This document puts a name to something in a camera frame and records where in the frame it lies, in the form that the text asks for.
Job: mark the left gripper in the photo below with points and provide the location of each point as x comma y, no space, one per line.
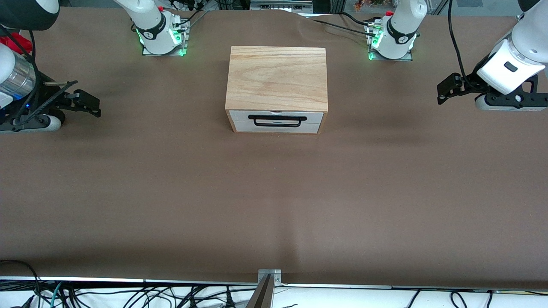
469,82

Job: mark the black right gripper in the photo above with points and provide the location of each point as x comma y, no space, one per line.
47,97

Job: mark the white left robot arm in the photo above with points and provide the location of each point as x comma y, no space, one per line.
402,25

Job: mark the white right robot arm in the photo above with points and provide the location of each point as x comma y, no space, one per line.
150,21

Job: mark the light wooden drawer cabinet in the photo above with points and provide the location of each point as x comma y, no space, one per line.
276,79

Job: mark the black cylindrical vase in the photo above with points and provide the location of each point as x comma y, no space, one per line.
61,114

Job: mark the silver power strip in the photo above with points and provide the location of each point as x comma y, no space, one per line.
280,6

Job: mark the brown table cover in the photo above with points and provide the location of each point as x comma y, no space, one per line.
274,205

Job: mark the aluminium frame profile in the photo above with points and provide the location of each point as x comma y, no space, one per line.
519,19

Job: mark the small metal clamp bracket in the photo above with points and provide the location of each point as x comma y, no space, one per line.
277,276

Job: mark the grey camera mount bar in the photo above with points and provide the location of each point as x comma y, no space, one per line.
262,295

